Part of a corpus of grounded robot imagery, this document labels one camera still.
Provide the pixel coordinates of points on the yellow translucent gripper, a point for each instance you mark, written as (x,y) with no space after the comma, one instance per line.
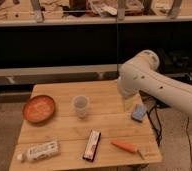
(129,103)

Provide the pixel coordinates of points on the translucent white cup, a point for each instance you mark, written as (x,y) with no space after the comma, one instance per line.
(80,104)

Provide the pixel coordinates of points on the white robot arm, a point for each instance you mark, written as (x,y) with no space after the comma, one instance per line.
(140,74)

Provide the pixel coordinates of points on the orange ceramic bowl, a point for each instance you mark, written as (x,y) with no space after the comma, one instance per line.
(39,109)

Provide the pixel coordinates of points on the blue sponge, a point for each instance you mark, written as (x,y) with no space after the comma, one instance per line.
(139,112)

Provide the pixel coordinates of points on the orange toy carrot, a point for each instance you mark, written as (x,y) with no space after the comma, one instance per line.
(127,147)

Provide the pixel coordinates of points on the wooden table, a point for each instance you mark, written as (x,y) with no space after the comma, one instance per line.
(105,114)

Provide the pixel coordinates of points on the black and white candy bar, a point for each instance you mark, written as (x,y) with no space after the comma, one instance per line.
(91,146)

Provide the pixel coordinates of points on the white plastic bottle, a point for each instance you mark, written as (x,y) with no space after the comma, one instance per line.
(40,152)

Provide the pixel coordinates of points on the long shelf bench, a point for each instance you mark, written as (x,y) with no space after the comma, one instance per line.
(44,41)

